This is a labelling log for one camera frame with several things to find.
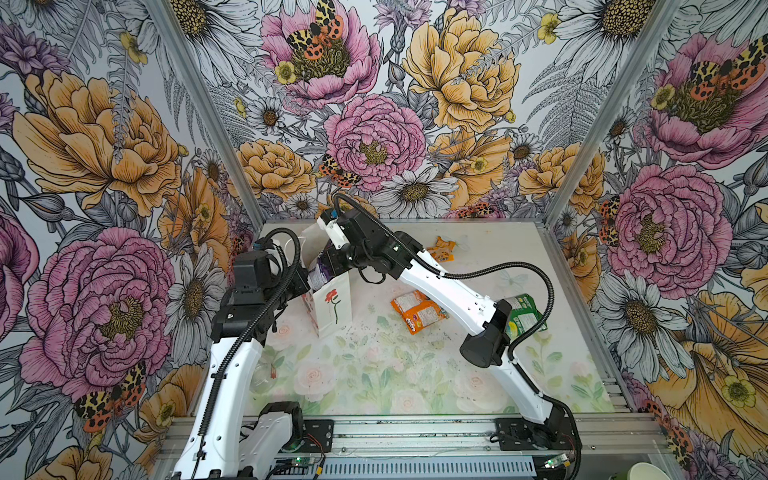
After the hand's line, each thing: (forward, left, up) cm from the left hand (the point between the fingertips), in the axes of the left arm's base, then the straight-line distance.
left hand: (309, 281), depth 74 cm
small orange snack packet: (+27, -39, -21) cm, 52 cm away
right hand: (+3, -4, +1) cm, 5 cm away
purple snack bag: (+1, -3, +2) cm, 4 cm away
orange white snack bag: (+2, -28, -19) cm, 34 cm away
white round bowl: (-38, -71, -14) cm, 82 cm away
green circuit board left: (-34, +1, -25) cm, 42 cm away
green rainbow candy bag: (+3, -62, -24) cm, 66 cm away
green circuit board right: (-35, -60, -24) cm, 73 cm away
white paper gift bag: (-2, -4, -6) cm, 8 cm away
